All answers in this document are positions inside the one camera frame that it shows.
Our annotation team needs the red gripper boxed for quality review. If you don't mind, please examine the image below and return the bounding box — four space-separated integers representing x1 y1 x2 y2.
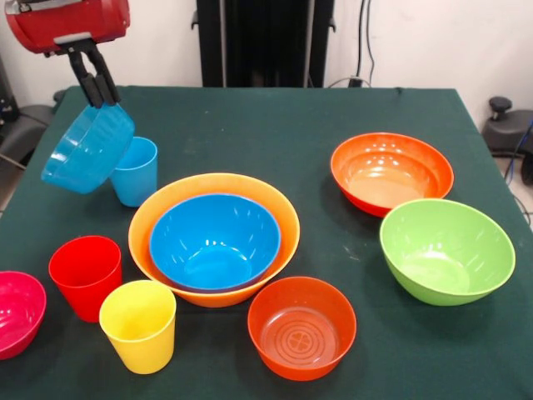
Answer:
4 0 131 108

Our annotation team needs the small blue bowl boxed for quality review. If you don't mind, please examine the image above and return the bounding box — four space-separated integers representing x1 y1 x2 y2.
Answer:
40 102 137 195

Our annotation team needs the blue cup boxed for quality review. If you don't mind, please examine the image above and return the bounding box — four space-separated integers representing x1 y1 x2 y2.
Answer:
108 136 159 208

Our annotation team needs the large blue bowl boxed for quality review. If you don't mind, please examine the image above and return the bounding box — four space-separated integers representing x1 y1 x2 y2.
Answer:
148 193 282 293

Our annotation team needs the pink bowl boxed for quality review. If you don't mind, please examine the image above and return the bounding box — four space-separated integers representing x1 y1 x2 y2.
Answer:
0 270 47 361

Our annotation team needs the large orange bowl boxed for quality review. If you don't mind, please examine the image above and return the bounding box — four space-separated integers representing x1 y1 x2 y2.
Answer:
127 172 301 308

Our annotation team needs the black caster base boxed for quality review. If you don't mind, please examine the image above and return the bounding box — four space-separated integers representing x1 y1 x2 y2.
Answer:
482 96 533 155
0 102 55 155

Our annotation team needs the red cup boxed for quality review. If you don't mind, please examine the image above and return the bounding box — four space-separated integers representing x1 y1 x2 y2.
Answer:
47 235 123 324

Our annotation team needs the yellow cup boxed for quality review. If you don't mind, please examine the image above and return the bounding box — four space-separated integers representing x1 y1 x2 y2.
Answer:
98 279 177 375

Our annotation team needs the small red bowl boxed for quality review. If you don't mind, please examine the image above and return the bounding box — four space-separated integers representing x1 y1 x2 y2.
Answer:
247 276 358 382

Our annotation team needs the wide red bowl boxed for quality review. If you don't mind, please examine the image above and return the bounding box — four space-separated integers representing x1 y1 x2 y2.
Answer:
330 132 455 218

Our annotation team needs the green bowl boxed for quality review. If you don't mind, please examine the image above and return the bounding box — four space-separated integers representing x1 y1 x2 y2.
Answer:
379 198 516 308

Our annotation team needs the dark green tablecloth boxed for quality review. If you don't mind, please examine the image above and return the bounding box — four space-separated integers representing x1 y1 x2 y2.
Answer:
0 85 533 400

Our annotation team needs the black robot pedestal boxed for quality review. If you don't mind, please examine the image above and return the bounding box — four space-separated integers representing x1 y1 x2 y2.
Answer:
191 0 336 88

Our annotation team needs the black hanging cable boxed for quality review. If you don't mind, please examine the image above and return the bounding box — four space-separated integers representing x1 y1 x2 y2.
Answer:
356 0 376 87

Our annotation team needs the blue cable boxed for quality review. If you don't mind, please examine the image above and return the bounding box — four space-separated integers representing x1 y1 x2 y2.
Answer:
503 118 533 184

